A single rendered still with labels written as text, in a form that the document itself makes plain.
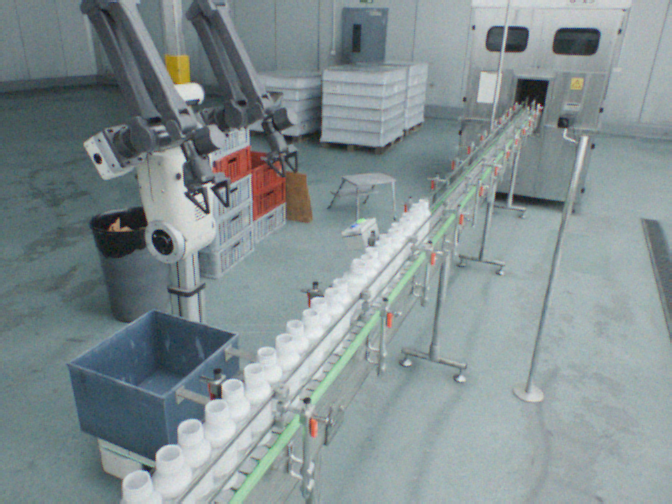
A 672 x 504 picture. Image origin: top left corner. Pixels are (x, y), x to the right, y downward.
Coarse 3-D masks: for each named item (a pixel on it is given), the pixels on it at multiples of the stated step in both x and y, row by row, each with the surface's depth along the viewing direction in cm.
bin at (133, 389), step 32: (160, 320) 161; (192, 320) 155; (96, 352) 143; (128, 352) 154; (160, 352) 166; (192, 352) 160; (224, 352) 145; (96, 384) 133; (128, 384) 128; (160, 384) 162; (192, 384) 134; (96, 416) 138; (128, 416) 132; (160, 416) 127; (192, 416) 136; (128, 448) 137; (160, 448) 131
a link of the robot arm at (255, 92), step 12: (204, 0) 173; (204, 12) 174; (216, 12) 175; (228, 12) 179; (216, 24) 177; (228, 24) 177; (228, 36) 177; (228, 48) 179; (240, 48) 178; (240, 60) 178; (240, 72) 180; (252, 72) 180; (252, 84) 179; (252, 96) 180; (264, 96) 184; (264, 108) 180
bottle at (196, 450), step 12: (192, 420) 86; (180, 432) 84; (192, 432) 87; (180, 444) 84; (192, 444) 84; (204, 444) 86; (192, 456) 84; (204, 456) 85; (192, 468) 84; (204, 480) 87; (204, 492) 88
